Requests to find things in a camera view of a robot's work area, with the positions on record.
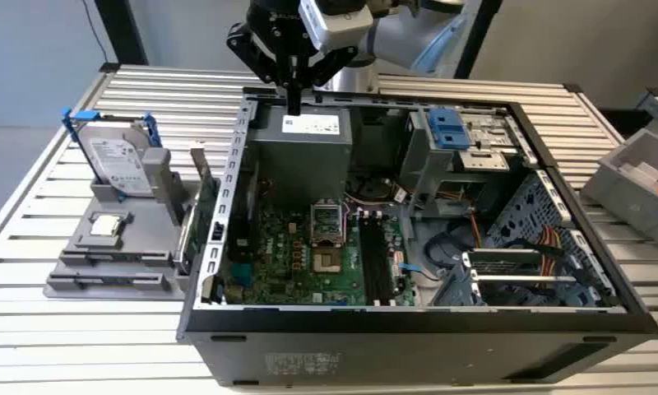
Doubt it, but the red yellow wire bundle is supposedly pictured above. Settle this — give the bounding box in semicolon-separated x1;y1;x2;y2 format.
534;225;564;277

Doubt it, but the blue plastic drive latch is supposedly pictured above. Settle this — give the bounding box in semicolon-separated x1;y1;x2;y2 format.
430;109;468;150

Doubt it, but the orange wire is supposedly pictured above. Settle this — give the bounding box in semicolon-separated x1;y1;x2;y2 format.
467;203;484;250

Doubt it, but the black open PC case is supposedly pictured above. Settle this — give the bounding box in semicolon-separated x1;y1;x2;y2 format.
174;86;658;388

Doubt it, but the hard disk in blue carrier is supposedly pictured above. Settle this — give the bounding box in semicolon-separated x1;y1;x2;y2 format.
58;107;163;202

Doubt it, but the grey parts rack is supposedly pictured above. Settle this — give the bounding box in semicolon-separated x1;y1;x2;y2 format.
42;147;198;300

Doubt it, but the round black fan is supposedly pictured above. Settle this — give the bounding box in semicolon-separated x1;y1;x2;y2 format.
350;174;400;205

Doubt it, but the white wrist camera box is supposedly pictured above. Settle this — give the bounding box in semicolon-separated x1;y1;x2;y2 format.
298;0;375;54

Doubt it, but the green graphics card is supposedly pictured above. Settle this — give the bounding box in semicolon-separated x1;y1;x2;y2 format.
176;142;223;275

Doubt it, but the CPU socket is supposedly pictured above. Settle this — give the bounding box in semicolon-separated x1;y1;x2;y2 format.
312;245;344;273

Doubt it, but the grey plastic bin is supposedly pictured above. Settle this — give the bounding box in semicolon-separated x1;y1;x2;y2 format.
580;127;658;246

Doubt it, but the silver CPU chip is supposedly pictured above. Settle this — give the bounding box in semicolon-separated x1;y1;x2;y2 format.
90;214;124;235

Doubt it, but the grey power supply unit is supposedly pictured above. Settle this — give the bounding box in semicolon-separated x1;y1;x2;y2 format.
248;105;355;202

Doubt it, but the black frame post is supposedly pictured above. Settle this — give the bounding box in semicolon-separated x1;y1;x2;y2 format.
95;0;148;66
452;0;503;80

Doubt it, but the metal socket cover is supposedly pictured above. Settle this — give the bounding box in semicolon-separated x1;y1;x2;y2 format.
308;199;344;244

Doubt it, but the pale blue teach pendant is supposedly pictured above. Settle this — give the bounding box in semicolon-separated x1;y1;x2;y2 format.
407;16;467;79

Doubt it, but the thin wire locking lever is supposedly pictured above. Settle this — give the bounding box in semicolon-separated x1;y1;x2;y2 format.
339;203;352;244

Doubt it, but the metal drive cage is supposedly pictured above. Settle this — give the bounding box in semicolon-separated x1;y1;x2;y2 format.
402;105;527;215

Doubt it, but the metal disk bay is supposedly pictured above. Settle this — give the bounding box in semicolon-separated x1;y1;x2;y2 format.
431;246;620;308

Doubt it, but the blue data cable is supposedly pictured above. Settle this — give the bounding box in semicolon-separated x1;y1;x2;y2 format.
396;230;464;285

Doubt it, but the green motherboard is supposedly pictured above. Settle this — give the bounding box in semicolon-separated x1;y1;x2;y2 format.
223;170;418;308

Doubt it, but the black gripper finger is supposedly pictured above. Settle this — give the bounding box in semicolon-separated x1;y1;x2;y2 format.
292;47;358;116
226;23;295;116

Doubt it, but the white block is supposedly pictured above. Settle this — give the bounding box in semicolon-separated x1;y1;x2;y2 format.
618;162;658;182

